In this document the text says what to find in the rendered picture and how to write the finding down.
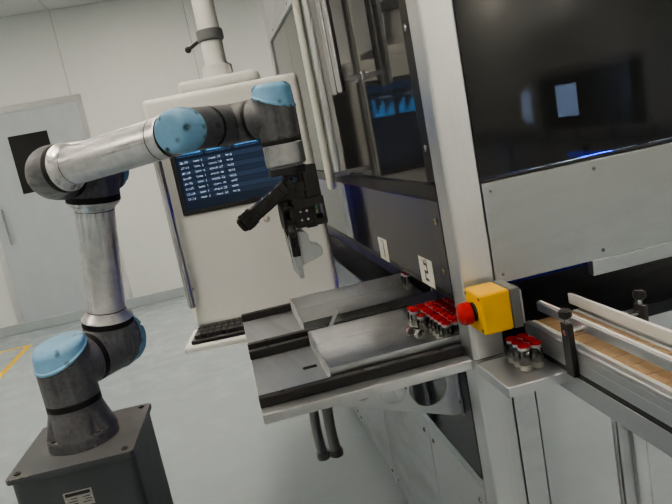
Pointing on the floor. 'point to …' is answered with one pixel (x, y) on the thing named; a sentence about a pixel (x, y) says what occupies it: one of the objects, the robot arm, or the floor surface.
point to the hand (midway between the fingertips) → (297, 272)
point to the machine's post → (464, 233)
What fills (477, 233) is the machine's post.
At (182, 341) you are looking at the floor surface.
